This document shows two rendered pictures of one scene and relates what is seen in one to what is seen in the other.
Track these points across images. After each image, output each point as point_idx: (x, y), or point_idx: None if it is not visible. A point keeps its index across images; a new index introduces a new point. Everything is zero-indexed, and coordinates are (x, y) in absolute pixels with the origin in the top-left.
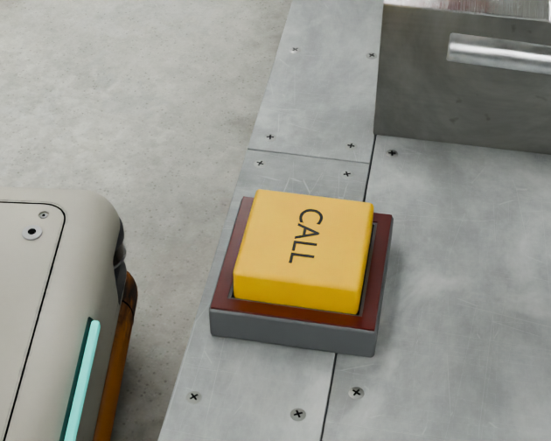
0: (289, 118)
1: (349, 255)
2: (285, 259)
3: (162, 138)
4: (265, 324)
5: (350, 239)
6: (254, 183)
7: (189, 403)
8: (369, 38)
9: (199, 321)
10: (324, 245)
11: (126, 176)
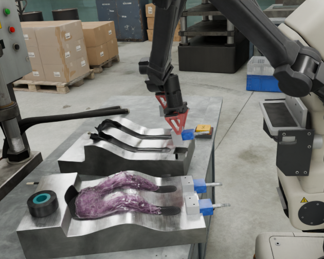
0: (207, 148)
1: (198, 126)
2: (205, 125)
3: None
4: None
5: (198, 127)
6: (210, 142)
7: (214, 127)
8: (195, 159)
9: (214, 131)
10: (201, 126)
11: None
